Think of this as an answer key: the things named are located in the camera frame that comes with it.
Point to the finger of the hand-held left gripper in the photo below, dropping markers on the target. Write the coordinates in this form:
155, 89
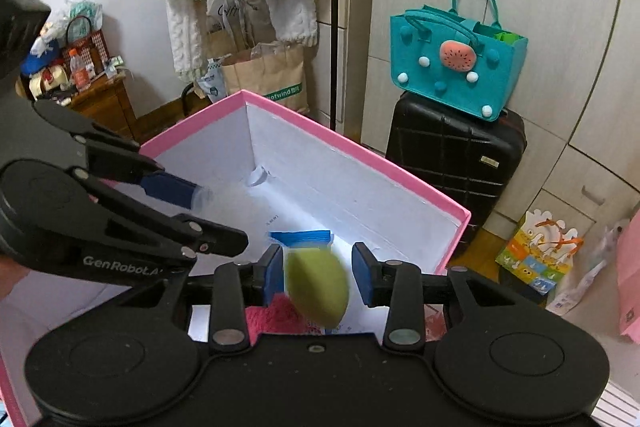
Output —
170, 189
215, 242

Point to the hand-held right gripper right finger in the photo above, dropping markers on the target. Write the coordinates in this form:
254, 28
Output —
361, 277

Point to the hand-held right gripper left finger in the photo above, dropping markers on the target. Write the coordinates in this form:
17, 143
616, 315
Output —
272, 272

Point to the blue wet wipes pack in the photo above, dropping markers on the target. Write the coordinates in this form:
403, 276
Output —
300, 239

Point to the green sponge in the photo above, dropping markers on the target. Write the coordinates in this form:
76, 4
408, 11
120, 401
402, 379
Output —
317, 287

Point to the pink sponge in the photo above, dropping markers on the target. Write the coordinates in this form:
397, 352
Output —
280, 317

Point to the pink cardboard box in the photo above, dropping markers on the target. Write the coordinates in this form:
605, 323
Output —
350, 187

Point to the wooden nightstand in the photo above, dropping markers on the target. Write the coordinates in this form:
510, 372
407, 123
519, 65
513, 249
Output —
105, 107

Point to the white blue pouch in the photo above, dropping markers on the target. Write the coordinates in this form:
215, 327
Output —
212, 84

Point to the black suitcase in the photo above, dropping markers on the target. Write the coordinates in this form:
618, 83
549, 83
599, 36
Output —
450, 167

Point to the orange drink bottle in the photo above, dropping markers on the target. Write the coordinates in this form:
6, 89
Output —
80, 72

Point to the brown paper bag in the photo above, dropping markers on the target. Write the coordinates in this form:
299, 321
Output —
280, 77

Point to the red checkered basket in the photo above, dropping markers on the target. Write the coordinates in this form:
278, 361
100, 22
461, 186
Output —
87, 47

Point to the printed gift bag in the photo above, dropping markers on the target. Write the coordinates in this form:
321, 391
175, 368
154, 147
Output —
535, 257

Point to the clear printed plastic bag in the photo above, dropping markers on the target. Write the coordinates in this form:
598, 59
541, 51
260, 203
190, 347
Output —
235, 22

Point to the teal felt handbag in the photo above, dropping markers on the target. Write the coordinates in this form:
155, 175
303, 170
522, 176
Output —
450, 72

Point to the white plastic packaging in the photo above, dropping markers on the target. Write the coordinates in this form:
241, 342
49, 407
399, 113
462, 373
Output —
595, 272

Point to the pink paper bag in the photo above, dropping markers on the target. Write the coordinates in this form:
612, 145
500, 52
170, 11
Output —
631, 287

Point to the beige wardrobe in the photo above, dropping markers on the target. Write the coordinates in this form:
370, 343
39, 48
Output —
550, 7

